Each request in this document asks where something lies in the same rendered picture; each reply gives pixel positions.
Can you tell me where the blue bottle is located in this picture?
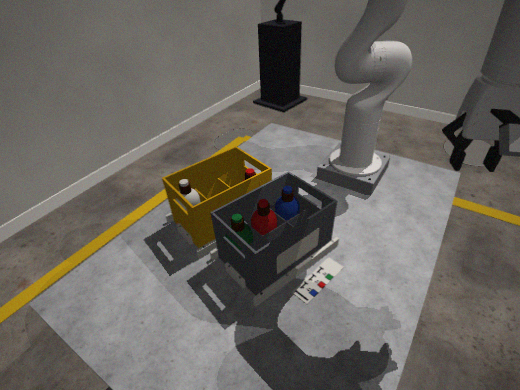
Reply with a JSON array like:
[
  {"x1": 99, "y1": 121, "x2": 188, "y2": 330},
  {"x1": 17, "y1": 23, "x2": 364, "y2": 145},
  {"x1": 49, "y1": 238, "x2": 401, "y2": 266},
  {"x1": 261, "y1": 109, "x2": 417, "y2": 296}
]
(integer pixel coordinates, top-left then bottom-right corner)
[{"x1": 275, "y1": 186, "x2": 300, "y2": 221}]

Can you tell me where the white bottle with dark brown cap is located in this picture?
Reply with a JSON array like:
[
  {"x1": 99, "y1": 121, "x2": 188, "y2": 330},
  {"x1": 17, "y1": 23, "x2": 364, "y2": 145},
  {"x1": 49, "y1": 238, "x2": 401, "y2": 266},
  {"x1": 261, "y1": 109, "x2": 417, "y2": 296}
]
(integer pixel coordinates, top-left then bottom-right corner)
[{"x1": 176, "y1": 179, "x2": 201, "y2": 211}]

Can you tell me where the white paper pick list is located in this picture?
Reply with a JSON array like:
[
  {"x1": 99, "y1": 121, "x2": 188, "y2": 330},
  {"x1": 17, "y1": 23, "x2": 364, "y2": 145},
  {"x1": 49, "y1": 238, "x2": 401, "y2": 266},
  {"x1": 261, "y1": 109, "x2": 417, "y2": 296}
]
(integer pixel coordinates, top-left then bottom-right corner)
[{"x1": 292, "y1": 257, "x2": 344, "y2": 304}]

